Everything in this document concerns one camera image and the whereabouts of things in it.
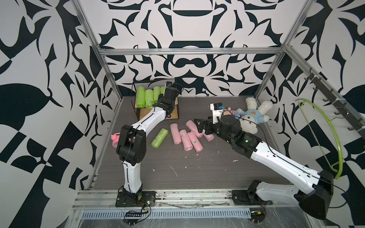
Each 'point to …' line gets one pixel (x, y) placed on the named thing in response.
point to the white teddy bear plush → (250, 118)
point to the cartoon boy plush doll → (230, 112)
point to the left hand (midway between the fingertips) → (163, 93)
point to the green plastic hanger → (341, 160)
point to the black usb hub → (133, 214)
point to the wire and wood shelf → (168, 101)
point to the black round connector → (257, 216)
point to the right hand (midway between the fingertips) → (201, 117)
